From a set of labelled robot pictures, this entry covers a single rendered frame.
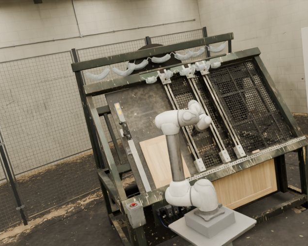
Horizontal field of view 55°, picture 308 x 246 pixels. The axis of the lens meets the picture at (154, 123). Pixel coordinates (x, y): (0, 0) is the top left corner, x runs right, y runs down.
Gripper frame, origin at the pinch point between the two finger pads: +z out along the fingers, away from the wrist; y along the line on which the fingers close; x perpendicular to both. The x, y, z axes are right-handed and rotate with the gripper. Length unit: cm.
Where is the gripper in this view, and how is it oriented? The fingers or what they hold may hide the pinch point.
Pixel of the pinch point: (192, 134)
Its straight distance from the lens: 309.2
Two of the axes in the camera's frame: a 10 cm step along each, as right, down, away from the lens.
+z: -2.0, 3.8, 9.0
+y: -3.6, -8.9, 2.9
